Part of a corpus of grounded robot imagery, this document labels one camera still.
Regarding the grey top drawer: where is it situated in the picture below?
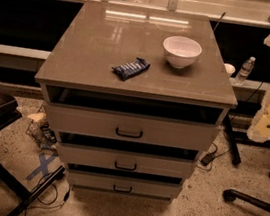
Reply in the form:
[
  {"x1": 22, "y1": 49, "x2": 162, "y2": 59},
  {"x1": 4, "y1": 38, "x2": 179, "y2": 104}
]
[{"x1": 44, "y1": 103, "x2": 219, "y2": 151}]

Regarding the grey drawer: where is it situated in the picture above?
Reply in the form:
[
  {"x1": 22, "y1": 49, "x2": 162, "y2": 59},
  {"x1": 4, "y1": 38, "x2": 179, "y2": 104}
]
[
  {"x1": 57, "y1": 134, "x2": 198, "y2": 178},
  {"x1": 44, "y1": 103, "x2": 219, "y2": 151},
  {"x1": 67, "y1": 164, "x2": 184, "y2": 200}
]

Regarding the grey drawer cabinet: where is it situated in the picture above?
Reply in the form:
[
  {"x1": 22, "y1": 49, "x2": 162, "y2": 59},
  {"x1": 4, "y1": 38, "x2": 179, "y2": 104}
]
[{"x1": 18, "y1": 0, "x2": 251, "y2": 212}]

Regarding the grey middle drawer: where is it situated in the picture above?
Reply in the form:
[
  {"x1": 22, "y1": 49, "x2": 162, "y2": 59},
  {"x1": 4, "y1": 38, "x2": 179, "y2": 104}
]
[{"x1": 57, "y1": 134, "x2": 198, "y2": 178}]

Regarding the grey bottom drawer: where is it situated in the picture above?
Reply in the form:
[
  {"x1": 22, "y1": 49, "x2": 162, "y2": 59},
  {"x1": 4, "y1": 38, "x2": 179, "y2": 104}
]
[{"x1": 67, "y1": 164, "x2": 184, "y2": 200}]

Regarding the clear water bottle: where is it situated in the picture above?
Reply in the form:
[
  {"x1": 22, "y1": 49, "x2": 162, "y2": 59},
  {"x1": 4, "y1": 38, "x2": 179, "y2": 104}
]
[{"x1": 234, "y1": 57, "x2": 256, "y2": 86}]

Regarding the white paper cup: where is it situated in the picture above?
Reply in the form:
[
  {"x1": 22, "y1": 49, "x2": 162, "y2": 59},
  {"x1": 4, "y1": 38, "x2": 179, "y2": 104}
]
[{"x1": 224, "y1": 63, "x2": 236, "y2": 78}]

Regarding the black office chair base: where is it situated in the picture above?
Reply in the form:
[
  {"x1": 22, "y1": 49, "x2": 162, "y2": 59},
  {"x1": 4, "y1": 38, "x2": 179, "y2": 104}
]
[{"x1": 220, "y1": 111, "x2": 270, "y2": 216}]

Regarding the white bowl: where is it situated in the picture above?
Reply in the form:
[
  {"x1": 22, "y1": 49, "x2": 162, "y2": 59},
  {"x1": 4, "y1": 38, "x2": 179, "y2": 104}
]
[{"x1": 163, "y1": 35, "x2": 202, "y2": 69}]

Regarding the blue snack bar wrapper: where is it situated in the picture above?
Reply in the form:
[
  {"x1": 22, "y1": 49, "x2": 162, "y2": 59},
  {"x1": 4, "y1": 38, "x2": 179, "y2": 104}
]
[{"x1": 112, "y1": 58, "x2": 150, "y2": 81}]

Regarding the black floor cable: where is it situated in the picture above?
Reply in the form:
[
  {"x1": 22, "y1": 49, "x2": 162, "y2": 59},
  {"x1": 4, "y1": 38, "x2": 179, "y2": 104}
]
[{"x1": 25, "y1": 168, "x2": 74, "y2": 216}]

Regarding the wire basket with items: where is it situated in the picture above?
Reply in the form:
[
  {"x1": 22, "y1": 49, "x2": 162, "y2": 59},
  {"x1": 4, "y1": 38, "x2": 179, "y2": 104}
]
[{"x1": 26, "y1": 112, "x2": 56, "y2": 151}]

